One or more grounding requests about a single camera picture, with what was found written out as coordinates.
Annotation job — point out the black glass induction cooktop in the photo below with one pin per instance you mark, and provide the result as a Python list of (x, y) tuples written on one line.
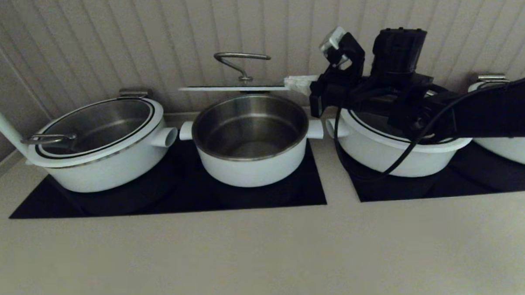
[(464, 179), (159, 199)]

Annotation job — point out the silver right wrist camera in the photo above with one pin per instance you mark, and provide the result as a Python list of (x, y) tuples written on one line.
[(335, 42)]

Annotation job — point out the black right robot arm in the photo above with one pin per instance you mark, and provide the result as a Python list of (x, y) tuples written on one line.
[(484, 113)]

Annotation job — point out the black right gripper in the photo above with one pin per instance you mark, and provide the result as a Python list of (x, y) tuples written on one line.
[(343, 92)]

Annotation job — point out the white slanted pole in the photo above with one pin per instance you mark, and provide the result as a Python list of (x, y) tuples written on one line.
[(2, 121)]

